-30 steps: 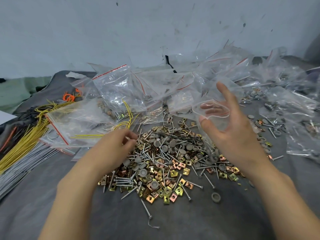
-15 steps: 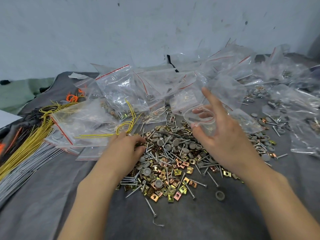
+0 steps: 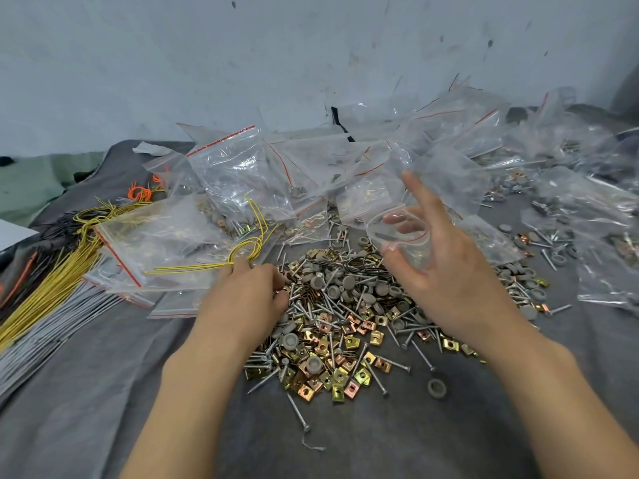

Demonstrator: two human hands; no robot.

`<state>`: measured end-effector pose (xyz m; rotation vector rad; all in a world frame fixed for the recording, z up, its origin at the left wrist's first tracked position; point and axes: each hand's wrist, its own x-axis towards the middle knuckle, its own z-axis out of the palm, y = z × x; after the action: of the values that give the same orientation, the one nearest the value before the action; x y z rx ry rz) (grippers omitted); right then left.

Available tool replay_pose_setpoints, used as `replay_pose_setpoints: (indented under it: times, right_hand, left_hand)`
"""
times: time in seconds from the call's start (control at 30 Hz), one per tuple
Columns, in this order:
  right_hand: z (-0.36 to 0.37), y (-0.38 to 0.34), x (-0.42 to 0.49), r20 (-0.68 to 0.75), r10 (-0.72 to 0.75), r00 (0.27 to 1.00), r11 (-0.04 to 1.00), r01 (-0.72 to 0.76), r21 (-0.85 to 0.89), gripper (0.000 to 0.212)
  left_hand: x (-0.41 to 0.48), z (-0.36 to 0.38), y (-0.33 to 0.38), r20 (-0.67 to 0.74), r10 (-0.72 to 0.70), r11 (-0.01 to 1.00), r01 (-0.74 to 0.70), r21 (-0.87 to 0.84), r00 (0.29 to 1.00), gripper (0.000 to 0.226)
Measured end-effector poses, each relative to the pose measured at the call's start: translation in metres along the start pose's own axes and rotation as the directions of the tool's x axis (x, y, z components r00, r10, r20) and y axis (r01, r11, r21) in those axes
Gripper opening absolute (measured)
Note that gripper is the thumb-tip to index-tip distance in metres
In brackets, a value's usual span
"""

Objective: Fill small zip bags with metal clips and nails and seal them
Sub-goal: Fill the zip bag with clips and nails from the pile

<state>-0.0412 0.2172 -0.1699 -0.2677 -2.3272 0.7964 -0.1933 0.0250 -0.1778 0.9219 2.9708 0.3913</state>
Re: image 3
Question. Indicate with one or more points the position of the person's left hand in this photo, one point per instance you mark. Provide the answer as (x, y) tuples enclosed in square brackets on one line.
[(239, 309)]

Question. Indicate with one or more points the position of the person's right hand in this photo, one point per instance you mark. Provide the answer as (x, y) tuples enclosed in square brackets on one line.
[(449, 284)]

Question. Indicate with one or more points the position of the person's left fingers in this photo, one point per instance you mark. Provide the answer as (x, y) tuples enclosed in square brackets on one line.
[(278, 289)]

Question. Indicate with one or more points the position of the person's right thumb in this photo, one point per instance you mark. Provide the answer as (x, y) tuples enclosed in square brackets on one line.
[(402, 269)]

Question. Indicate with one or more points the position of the small clear zip bag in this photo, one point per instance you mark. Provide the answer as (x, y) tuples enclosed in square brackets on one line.
[(399, 244)]

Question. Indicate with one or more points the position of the person's left forearm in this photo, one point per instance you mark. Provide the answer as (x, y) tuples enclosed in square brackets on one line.
[(184, 409)]

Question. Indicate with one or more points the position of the person's right forearm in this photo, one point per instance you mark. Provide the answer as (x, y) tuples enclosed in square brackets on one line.
[(559, 409)]

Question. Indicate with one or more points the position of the pile of grey round caps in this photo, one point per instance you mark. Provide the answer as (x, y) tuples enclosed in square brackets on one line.
[(339, 284)]

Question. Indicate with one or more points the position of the pile of silver screws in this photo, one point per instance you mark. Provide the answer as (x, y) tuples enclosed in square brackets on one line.
[(344, 314)]

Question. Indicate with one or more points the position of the pile of brass square clips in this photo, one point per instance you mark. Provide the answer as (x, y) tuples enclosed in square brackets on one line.
[(324, 344)]

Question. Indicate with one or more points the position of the lone grey round cap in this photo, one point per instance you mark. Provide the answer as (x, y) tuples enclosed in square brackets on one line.
[(431, 389)]

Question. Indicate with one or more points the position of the lone silver screw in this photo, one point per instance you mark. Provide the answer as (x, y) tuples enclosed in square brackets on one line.
[(298, 413)]

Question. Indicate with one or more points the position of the pile of clear zip bags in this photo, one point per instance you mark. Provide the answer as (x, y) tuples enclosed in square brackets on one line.
[(239, 164)]

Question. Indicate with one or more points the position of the white thread scrap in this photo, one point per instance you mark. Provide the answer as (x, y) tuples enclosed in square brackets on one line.
[(312, 446)]

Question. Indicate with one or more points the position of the dark grey cloth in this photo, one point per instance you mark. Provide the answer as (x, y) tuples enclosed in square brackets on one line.
[(100, 404)]

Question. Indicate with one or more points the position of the green cloth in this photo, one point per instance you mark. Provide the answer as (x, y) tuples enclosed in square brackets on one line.
[(35, 184)]

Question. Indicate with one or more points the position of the white paper sheet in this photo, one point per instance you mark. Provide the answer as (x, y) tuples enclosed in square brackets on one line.
[(12, 234)]

